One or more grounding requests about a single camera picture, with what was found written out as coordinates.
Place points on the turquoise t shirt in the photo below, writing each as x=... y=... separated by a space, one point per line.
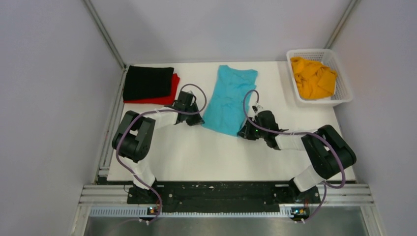
x=224 y=113

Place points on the orange t shirt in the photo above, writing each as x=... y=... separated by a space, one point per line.
x=313 y=79

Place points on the left aluminium side rail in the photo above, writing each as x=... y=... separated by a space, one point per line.
x=104 y=156

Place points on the aluminium front rail frame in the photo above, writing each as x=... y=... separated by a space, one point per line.
x=103 y=211

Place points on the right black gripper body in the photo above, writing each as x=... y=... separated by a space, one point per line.
x=255 y=134

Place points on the white plastic basket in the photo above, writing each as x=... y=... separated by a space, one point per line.
x=343 y=91

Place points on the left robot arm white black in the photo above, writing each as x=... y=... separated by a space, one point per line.
x=133 y=138

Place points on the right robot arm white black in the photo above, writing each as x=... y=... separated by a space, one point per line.
x=327 y=151

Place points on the folded black t shirt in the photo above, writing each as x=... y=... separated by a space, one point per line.
x=147 y=83

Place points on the folded red t shirt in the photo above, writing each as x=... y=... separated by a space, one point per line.
x=165 y=100

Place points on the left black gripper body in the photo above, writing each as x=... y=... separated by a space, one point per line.
x=193 y=107

